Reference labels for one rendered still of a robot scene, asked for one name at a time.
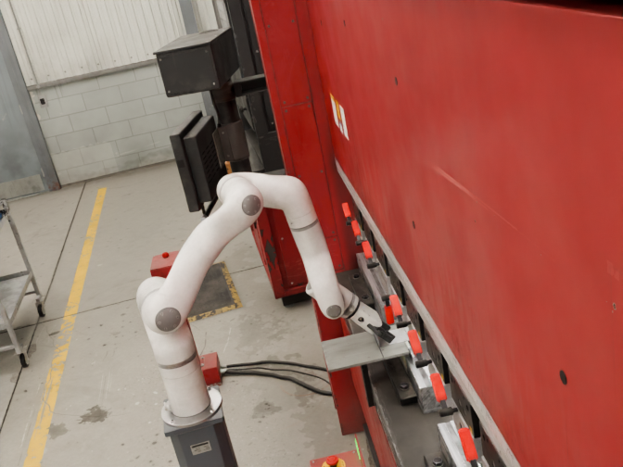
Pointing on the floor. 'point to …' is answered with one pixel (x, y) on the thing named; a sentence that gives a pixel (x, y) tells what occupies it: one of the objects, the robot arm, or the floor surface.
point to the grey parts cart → (16, 292)
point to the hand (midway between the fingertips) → (387, 332)
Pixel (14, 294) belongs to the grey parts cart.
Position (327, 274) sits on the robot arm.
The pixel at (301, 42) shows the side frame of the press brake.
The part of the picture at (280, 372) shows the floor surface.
